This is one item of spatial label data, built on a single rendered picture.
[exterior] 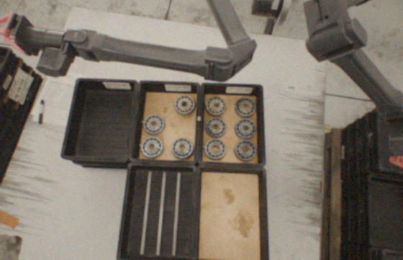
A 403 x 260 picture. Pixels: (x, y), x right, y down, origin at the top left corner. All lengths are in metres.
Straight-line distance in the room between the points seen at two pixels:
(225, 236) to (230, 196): 0.17
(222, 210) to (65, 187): 0.80
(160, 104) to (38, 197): 0.76
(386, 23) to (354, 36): 2.52
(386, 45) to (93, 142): 2.60
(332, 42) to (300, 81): 1.01
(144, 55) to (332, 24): 0.45
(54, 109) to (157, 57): 1.05
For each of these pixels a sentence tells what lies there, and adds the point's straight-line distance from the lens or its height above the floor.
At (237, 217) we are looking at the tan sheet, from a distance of 1.27.
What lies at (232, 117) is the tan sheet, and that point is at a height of 0.83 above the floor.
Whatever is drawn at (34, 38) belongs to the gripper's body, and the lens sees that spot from 0.89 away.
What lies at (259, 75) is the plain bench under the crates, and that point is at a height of 0.70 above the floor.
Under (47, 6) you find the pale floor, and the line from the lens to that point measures 3.19.
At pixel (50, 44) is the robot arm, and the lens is 0.86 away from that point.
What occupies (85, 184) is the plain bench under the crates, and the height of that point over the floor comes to 0.70.
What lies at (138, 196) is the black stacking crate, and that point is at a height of 0.83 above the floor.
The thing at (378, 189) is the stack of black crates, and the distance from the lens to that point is 2.05.
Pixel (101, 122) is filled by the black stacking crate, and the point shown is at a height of 0.83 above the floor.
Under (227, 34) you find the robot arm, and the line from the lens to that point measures 0.79.
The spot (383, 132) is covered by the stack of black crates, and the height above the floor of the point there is 0.49.
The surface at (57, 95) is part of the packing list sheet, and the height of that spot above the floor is 0.70.
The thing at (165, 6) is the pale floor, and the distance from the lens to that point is 2.86.
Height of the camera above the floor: 2.09
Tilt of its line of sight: 72 degrees down
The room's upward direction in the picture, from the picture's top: straight up
